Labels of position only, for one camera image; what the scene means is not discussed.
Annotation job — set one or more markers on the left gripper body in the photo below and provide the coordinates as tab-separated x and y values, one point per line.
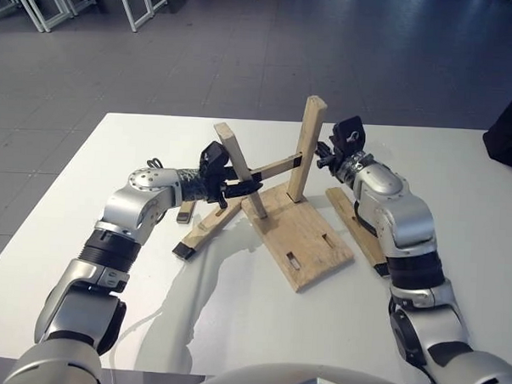
194	185

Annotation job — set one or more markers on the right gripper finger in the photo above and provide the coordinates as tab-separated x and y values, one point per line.
323	148

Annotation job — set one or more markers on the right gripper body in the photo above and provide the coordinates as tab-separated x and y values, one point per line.
349	168

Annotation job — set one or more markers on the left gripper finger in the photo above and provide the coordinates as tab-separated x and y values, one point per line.
257	174
243	190

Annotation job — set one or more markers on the wooden leg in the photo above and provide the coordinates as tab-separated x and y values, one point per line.
356	226
240	166
207	228
307	147

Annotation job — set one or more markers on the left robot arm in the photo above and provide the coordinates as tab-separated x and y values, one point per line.
123	220

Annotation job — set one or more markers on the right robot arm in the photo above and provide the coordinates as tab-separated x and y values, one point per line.
407	224

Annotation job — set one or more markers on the wooden cross bar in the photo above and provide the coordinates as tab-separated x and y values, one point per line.
276	166

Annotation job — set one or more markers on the wooden seat board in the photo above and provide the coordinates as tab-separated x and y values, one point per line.
298	240

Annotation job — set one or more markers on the robot body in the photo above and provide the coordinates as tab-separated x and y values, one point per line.
273	382

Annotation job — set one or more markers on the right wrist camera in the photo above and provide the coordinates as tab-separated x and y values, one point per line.
350	134

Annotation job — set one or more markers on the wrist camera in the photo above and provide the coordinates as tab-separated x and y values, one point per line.
350	134
214	156

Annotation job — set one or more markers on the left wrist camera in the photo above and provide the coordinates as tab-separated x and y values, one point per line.
214	156

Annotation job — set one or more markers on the white table frame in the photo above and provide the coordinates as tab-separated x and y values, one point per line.
138	8
47	8

